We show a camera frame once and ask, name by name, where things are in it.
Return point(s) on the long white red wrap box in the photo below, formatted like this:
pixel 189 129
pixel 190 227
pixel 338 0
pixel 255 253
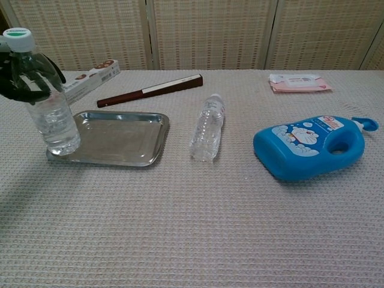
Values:
pixel 99 76

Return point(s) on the bamboo folding screen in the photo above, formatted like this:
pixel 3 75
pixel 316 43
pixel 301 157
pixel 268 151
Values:
pixel 210 33

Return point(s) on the small transparent bottle green cap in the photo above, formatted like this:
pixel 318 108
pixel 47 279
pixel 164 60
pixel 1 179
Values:
pixel 57 126

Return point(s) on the beige woven fringed tablecloth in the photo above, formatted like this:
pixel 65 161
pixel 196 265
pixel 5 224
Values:
pixel 192 225

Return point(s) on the blue detergent pump bottle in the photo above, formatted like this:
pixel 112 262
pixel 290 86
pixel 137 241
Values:
pixel 288 162

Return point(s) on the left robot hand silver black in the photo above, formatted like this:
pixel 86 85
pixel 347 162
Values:
pixel 12 87

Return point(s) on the pink wet wipes pack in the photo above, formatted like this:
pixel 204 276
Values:
pixel 300 84

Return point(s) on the dark red folded fan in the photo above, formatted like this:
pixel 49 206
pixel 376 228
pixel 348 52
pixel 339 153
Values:
pixel 126 97

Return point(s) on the stainless steel rectangular tray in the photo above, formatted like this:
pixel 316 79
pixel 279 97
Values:
pixel 120 138

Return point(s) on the clear water bottle white cap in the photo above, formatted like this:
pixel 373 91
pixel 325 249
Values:
pixel 207 135

